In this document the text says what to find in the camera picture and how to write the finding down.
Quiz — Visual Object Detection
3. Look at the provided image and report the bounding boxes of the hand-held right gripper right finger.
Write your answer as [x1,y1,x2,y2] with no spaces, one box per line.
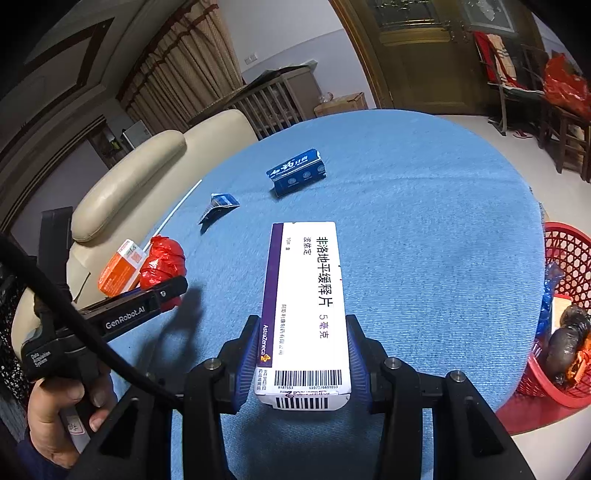
[344,314,532,480]

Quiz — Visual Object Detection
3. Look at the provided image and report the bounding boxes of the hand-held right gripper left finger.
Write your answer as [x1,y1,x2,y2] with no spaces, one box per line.
[69,314,262,480]

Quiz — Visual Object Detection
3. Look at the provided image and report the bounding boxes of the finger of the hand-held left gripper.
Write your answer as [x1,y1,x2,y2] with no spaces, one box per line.
[76,275,189,344]

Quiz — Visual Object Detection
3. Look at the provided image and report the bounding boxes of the white purple medicine box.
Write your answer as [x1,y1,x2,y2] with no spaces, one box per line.
[255,220,352,412]

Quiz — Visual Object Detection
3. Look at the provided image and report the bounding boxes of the blue plastic bag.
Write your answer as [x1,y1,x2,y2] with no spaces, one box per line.
[538,263,566,337]

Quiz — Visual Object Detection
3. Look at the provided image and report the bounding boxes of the black plastic bag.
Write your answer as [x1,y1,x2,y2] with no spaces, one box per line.
[545,305,591,386]

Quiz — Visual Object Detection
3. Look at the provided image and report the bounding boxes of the red plastic basket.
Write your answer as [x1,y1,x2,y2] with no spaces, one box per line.
[512,222,591,409]

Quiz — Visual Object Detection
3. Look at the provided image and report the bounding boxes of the person's left forearm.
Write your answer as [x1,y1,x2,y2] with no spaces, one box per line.
[16,438,75,480]

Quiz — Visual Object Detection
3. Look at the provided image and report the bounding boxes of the person's left hand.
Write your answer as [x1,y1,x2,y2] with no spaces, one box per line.
[28,371,116,469]

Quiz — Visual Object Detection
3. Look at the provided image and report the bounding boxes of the orange white cardboard box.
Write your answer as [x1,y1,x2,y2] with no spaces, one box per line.
[98,239,145,297]

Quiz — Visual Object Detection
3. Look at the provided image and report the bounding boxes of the thin white rod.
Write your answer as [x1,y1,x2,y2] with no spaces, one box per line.
[147,179,204,254]

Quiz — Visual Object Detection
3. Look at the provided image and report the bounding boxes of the cream leather sofa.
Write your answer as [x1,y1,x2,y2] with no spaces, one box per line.
[11,108,259,333]

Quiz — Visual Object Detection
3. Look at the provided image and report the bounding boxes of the blue crumpled packet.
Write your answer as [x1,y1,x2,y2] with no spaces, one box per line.
[198,193,240,226]

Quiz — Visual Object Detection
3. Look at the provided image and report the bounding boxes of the white appliance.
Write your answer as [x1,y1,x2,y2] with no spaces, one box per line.
[122,119,152,151]

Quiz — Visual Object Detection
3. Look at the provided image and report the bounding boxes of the blue cardboard box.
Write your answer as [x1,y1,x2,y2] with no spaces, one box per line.
[266,148,328,197]

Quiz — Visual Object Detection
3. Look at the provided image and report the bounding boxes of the orange wrapper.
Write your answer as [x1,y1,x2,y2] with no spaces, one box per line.
[570,337,591,386]

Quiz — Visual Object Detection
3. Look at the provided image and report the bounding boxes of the beige curtain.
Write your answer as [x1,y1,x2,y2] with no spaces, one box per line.
[115,0,243,132]

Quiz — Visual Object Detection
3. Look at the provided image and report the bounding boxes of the dark wooden door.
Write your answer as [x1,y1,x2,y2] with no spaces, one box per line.
[0,0,153,232]

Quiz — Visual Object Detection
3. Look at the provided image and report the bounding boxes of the brown cardboard box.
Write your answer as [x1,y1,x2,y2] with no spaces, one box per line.
[314,92,368,117]

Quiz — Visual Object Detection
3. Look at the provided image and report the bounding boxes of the wooden door with glass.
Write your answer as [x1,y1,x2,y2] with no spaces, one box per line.
[330,0,522,116]

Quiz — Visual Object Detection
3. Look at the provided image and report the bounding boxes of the wooden chair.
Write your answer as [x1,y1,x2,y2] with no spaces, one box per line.
[538,92,591,174]
[473,32,546,134]

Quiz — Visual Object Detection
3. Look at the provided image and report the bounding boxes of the red garment on chair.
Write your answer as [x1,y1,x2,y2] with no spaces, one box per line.
[473,31,518,86]

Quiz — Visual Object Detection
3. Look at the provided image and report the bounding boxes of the large red plastic bag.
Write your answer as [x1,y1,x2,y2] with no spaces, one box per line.
[542,53,591,116]

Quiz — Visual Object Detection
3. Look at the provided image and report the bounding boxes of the black cable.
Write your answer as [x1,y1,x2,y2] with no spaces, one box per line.
[0,233,185,409]

